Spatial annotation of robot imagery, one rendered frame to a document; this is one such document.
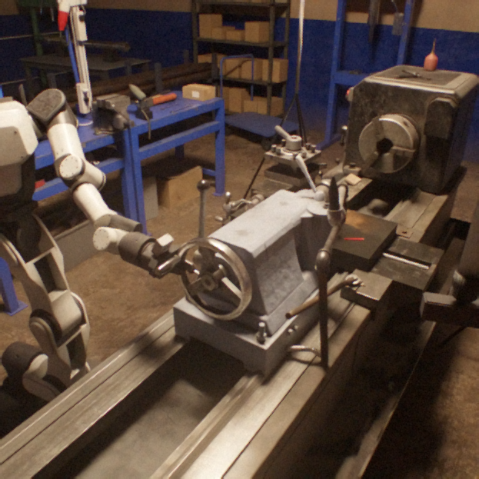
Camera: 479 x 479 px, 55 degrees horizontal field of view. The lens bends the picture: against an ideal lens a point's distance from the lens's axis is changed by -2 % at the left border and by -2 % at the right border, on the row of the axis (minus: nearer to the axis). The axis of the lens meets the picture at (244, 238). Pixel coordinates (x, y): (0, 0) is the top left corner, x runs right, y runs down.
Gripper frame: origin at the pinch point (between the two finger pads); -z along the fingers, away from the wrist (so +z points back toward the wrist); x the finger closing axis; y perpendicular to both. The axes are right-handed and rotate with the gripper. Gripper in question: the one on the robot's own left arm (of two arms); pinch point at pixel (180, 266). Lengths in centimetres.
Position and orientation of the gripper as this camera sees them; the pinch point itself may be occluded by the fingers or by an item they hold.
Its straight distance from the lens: 120.6
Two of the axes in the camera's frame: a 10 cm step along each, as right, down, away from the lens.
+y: 0.1, -8.7, -4.9
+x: -5.5, 4.0, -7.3
